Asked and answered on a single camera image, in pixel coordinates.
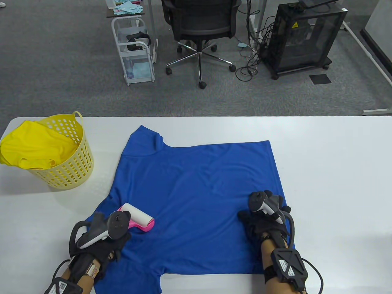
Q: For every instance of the person's right hand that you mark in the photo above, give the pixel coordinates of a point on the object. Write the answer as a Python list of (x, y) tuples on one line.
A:
[(260, 225)]

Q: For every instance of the person's left hand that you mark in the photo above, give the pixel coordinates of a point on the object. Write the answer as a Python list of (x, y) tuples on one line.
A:
[(105, 251)]

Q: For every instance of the pink lint roller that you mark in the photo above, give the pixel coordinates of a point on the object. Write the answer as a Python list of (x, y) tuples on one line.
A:
[(139, 219)]

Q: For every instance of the blue t-shirt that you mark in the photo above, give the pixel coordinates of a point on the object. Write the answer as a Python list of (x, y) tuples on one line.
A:
[(190, 190)]

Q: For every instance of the yellow t-shirt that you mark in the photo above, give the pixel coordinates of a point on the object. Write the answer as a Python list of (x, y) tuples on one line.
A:
[(33, 144)]

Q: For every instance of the white wristwatch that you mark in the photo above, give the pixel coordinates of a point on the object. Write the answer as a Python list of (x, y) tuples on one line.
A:
[(92, 270)]

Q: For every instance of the grey left hand controller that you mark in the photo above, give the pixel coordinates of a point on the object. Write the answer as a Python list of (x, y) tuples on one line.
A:
[(118, 225)]

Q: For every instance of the yellow perforated plastic basket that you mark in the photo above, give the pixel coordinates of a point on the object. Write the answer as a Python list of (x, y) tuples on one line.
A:
[(76, 171)]

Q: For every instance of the black floor plate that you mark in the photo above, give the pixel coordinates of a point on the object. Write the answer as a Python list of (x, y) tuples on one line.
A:
[(320, 79)]

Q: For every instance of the white floor foot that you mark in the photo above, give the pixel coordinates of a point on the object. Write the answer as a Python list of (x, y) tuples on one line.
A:
[(378, 112)]

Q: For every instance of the small light blue cloth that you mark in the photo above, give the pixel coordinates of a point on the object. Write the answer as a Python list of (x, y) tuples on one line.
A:
[(242, 45)]

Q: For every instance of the light blue packet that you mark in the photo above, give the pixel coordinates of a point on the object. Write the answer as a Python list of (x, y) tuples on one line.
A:
[(139, 70)]

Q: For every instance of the black cabinet on wheels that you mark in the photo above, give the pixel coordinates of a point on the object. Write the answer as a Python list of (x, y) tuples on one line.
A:
[(306, 39)]

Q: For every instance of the white rolling cart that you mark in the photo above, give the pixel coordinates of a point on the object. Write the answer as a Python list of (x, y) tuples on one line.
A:
[(134, 54)]

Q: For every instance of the white desk leg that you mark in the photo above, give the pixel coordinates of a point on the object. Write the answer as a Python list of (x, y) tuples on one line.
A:
[(152, 30), (258, 18)]

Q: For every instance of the black office chair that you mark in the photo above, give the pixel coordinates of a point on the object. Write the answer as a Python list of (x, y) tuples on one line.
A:
[(199, 18)]

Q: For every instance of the black headset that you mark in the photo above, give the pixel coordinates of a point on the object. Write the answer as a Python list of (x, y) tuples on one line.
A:
[(137, 36)]

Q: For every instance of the pile of light blue cloths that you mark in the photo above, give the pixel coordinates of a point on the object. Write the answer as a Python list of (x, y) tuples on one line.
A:
[(128, 8)]

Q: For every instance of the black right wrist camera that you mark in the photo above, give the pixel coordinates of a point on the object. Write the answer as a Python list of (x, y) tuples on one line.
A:
[(288, 265)]

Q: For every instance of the white desk frame rail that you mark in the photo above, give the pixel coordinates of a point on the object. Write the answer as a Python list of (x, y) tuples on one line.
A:
[(359, 40)]

